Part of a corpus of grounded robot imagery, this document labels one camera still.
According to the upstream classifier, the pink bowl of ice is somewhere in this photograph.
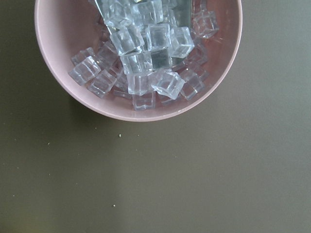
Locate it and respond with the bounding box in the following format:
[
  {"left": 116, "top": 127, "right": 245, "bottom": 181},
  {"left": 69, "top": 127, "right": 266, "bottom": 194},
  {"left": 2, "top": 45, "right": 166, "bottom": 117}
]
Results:
[{"left": 35, "top": 0, "right": 243, "bottom": 122}]

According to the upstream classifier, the metal ice scoop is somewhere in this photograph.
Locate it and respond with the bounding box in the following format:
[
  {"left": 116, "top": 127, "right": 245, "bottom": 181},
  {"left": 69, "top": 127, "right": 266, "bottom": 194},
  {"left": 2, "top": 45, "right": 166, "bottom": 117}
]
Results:
[{"left": 92, "top": 0, "right": 194, "bottom": 75}]

